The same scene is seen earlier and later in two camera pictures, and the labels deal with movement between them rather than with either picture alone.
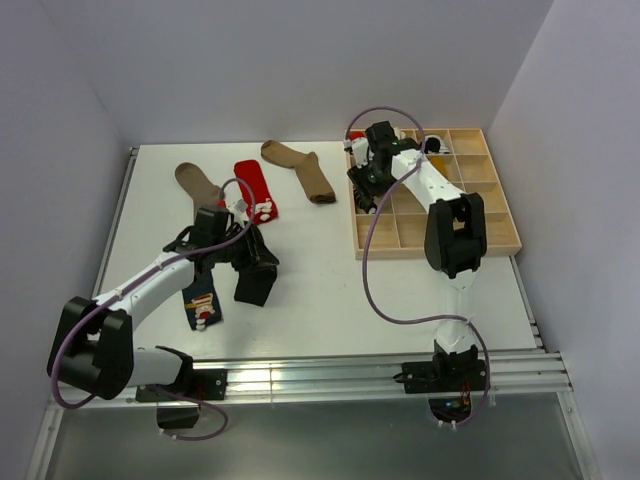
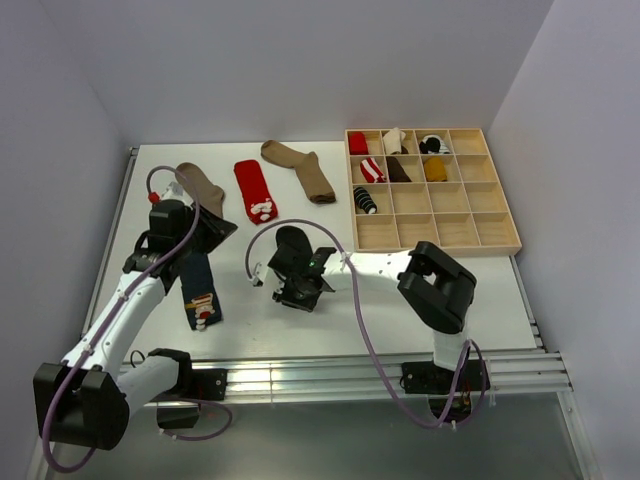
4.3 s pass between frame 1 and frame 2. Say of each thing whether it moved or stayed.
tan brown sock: stayed
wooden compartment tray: stayed
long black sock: moved
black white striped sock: stayed
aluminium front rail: stayed
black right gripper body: moved
